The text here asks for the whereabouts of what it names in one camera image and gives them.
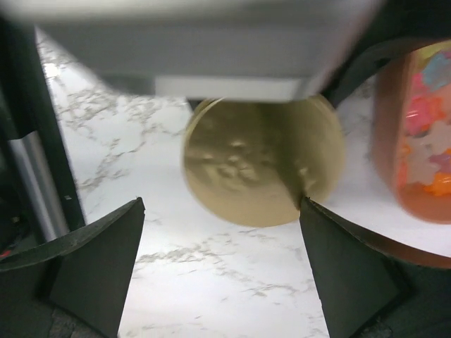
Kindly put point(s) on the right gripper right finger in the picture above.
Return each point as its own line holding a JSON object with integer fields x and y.
{"x": 370, "y": 285}

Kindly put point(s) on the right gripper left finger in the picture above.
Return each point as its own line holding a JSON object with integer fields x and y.
{"x": 76, "y": 285}

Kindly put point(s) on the gold jar lid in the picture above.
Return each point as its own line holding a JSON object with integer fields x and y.
{"x": 251, "y": 163}

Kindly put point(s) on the pink gummy star tray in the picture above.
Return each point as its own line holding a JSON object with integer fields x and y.
{"x": 411, "y": 131}

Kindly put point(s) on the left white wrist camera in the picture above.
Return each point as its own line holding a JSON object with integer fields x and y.
{"x": 240, "y": 50}

